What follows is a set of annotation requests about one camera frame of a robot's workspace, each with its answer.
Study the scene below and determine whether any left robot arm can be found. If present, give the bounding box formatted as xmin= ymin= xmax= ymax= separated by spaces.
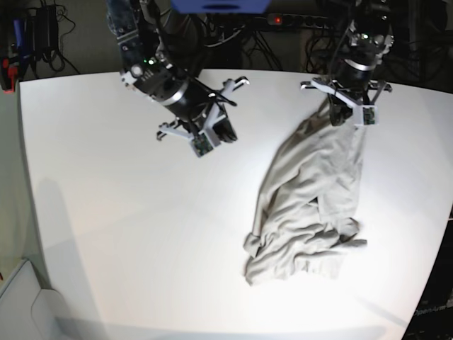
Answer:
xmin=300 ymin=1 xmax=394 ymax=126

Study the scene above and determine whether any red black clamp tool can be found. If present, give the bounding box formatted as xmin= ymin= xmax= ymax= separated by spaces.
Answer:
xmin=1 ymin=57 xmax=18 ymax=94

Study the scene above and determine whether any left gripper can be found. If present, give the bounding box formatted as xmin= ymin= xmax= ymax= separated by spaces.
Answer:
xmin=300 ymin=78 xmax=392 ymax=126

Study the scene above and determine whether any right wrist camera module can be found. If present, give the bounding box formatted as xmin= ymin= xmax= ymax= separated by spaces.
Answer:
xmin=190 ymin=134 xmax=214 ymax=158

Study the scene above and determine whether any beige t-shirt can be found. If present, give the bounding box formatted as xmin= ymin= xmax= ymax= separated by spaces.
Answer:
xmin=243 ymin=101 xmax=367 ymax=285

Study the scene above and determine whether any blue overhead box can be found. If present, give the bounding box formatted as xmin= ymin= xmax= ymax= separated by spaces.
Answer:
xmin=171 ymin=0 xmax=270 ymax=13

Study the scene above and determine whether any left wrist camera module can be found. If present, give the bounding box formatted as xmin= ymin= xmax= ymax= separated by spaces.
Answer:
xmin=352 ymin=105 xmax=378 ymax=126

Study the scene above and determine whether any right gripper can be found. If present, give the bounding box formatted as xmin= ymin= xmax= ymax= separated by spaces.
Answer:
xmin=156 ymin=76 xmax=249 ymax=142

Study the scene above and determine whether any black power strip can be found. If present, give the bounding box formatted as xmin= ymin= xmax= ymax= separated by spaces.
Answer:
xmin=266 ymin=13 xmax=336 ymax=29

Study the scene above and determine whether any white plastic bin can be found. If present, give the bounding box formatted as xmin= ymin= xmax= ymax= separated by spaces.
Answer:
xmin=1 ymin=260 xmax=71 ymax=340

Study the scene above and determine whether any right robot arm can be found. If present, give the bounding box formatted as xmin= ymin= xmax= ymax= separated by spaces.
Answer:
xmin=107 ymin=1 xmax=248 ymax=143

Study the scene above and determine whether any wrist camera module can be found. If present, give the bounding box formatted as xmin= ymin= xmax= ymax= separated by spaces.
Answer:
xmin=352 ymin=105 xmax=378 ymax=126
xmin=190 ymin=134 xmax=214 ymax=158

